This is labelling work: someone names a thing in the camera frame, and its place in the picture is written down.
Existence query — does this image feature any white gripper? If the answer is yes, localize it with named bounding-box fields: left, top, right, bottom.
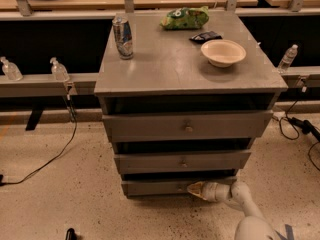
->
left=187, top=181, right=231, bottom=202

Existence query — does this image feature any grey bottom drawer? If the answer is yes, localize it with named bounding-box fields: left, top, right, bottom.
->
left=122, top=176, right=237, bottom=197

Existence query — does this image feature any grey drawer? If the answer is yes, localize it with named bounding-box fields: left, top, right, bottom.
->
left=114, top=150, right=251, bottom=174
left=122, top=176, right=237, bottom=197
left=103, top=110, right=272, bottom=143

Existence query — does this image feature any grey middle drawer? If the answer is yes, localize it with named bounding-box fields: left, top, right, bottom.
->
left=114, top=150, right=251, bottom=174

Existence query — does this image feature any grey wooden drawer cabinet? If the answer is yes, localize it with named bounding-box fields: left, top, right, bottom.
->
left=93, top=10, right=289, bottom=185

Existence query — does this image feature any grey top drawer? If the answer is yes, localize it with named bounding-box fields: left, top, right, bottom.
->
left=103, top=110, right=272, bottom=143

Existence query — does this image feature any black object bottom edge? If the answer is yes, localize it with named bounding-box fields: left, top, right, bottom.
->
left=65, top=228, right=77, bottom=240

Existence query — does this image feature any white bowl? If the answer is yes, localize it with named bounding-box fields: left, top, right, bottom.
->
left=201, top=39, right=246, bottom=68

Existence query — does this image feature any dark blue snack packet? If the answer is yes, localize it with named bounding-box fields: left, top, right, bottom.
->
left=190, top=31, right=222, bottom=44

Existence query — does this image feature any clear water bottle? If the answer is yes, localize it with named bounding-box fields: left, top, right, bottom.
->
left=278, top=44, right=298, bottom=73

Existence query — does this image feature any green chip bag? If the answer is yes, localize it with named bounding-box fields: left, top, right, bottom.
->
left=160, top=6, right=209, bottom=30

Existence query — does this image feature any silver blue drink can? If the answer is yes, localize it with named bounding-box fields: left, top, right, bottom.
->
left=112, top=16, right=133, bottom=59

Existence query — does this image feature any clear pump bottle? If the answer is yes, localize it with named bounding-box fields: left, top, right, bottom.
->
left=50, top=57, right=70, bottom=82
left=0, top=57, right=23, bottom=81

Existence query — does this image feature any clear pump bottle far left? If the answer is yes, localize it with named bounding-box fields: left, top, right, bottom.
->
left=0, top=57, right=23, bottom=81

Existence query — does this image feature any black cable right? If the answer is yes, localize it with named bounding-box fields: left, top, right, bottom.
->
left=279, top=87, right=320, bottom=172

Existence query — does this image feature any black floor cable left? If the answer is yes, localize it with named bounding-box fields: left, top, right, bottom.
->
left=0, top=83, right=79, bottom=187

